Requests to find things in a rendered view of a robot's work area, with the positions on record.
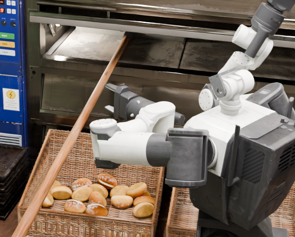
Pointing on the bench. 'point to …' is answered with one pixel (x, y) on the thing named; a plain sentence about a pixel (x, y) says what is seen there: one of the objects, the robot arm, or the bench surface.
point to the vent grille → (9, 139)
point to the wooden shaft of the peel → (46, 184)
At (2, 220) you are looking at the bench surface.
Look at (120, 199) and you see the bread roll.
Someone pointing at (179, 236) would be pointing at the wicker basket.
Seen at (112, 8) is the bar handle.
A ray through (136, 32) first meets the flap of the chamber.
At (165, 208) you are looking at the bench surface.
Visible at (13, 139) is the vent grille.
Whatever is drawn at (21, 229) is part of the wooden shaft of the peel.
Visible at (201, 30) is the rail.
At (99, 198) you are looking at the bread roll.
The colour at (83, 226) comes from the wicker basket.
